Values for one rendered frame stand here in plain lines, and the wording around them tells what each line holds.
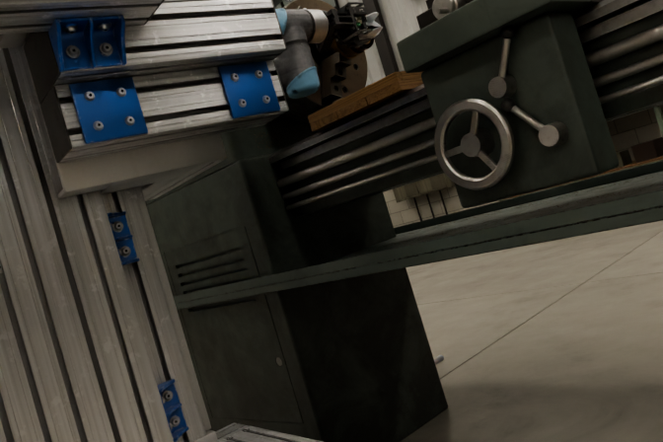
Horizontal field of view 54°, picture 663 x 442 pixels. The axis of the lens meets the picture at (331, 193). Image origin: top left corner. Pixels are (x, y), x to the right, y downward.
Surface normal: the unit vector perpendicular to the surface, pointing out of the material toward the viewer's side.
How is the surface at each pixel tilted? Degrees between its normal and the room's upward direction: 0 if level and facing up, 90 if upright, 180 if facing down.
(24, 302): 90
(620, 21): 90
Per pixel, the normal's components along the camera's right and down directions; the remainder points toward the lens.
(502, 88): -0.72, 0.19
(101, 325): 0.55, -0.19
